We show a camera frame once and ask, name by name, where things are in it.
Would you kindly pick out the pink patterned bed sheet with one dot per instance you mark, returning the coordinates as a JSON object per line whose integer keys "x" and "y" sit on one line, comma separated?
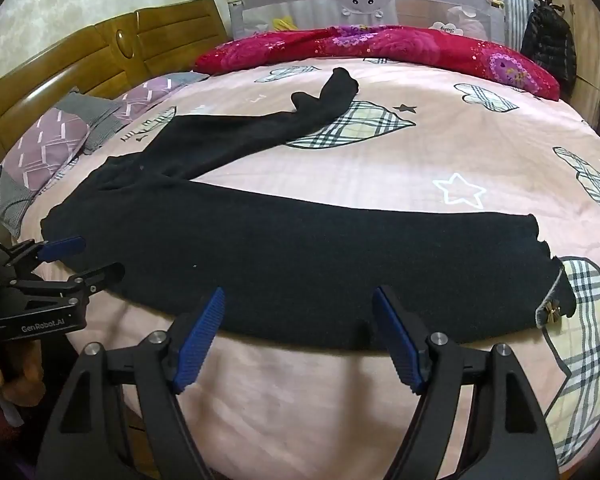
{"x": 380, "y": 185}

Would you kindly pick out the purple grey patchwork pillow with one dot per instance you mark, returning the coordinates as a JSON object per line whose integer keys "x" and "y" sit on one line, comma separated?
{"x": 45, "y": 145}
{"x": 150, "y": 95}

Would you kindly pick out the wooden headboard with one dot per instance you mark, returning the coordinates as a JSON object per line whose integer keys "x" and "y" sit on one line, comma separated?
{"x": 55, "y": 60}

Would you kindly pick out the red floral quilt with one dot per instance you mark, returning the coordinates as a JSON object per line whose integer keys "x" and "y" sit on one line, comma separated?
{"x": 405, "y": 47}

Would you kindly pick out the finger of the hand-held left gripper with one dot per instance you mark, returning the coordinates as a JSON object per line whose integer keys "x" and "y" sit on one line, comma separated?
{"x": 100, "y": 276}
{"x": 62, "y": 248}

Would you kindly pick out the grey striped curtain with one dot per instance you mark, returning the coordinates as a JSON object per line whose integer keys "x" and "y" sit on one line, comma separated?
{"x": 517, "y": 0}

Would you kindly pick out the wooden wardrobe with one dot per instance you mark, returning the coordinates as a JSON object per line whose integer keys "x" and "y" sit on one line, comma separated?
{"x": 590, "y": 20}

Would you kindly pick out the black pants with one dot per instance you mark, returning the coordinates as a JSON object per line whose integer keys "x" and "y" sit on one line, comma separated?
{"x": 280, "y": 260}

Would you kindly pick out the black padded jacket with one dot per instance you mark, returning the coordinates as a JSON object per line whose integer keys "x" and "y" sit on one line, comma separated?
{"x": 550, "y": 45}

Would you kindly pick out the yellow cloth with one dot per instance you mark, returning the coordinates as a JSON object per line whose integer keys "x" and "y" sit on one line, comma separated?
{"x": 285, "y": 24}

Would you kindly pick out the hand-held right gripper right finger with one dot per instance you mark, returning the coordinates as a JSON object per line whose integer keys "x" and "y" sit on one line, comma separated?
{"x": 397, "y": 340}

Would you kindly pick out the grey bed guard rail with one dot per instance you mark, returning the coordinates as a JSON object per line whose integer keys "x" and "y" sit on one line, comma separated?
{"x": 305, "y": 10}

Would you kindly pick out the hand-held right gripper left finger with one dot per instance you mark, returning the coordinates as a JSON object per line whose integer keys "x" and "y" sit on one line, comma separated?
{"x": 200, "y": 340}

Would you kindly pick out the person's left hand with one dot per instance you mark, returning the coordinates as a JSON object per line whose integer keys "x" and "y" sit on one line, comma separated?
{"x": 25, "y": 385}

